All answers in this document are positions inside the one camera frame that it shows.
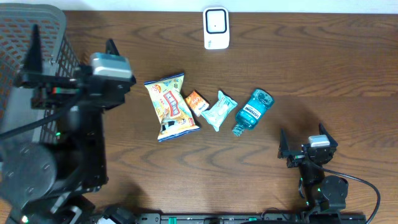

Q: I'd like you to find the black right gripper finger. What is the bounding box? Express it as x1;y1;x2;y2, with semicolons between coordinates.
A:
317;123;338;152
277;129;291;159

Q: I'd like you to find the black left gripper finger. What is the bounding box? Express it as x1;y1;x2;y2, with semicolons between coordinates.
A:
23;24;43;73
105;39;120;56

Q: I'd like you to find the teal mouthwash bottle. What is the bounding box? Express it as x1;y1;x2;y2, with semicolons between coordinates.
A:
232;88;274;136

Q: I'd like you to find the mint green wipes packet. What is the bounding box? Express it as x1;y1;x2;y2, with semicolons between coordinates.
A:
201;90;238;132

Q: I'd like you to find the yellow snack chip bag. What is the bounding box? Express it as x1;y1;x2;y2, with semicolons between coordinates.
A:
144;73;200;142

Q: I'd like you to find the small orange snack packet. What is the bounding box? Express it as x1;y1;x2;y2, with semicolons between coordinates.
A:
185;90;210;117

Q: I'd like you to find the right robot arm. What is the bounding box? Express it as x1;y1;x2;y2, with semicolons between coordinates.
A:
277;124;348;223

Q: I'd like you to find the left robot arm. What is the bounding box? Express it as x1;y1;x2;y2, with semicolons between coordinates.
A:
1;26;136;223

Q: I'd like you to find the white barcode scanner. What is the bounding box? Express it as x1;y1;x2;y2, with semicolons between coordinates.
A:
203;7;230;50

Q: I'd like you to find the grey plastic mesh basket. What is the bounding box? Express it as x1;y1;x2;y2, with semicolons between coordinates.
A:
1;3;79;133

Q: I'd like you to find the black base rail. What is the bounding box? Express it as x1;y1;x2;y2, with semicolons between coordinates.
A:
133;212;368;224

